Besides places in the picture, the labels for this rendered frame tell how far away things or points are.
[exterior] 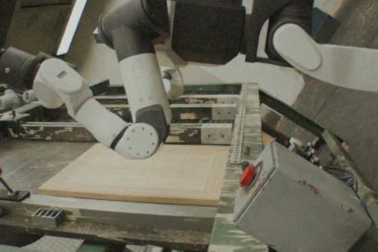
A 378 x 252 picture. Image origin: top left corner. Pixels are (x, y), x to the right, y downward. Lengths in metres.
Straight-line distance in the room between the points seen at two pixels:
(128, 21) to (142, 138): 0.26
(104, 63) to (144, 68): 6.46
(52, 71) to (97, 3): 6.33
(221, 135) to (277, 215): 0.91
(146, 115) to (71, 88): 0.18
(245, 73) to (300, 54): 4.10
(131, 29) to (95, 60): 6.53
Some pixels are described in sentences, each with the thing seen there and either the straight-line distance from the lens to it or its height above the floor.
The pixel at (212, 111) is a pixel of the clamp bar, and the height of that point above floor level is 1.01.
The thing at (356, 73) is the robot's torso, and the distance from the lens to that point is 0.99.
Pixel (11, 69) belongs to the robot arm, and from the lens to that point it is 0.83.
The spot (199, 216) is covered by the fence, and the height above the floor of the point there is 0.93.
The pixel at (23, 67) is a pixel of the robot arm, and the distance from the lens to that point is 0.83.
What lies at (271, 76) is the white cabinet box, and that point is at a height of 0.47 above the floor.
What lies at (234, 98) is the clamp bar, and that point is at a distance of 2.01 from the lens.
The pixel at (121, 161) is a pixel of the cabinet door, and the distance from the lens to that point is 1.26.
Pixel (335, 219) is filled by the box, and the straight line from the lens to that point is 0.54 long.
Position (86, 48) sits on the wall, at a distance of 7.35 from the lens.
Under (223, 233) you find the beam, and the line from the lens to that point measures 0.75.
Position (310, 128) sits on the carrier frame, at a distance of 2.79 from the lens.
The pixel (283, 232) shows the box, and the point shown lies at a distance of 0.54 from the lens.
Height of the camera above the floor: 1.05
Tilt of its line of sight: 2 degrees up
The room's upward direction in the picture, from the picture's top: 59 degrees counter-clockwise
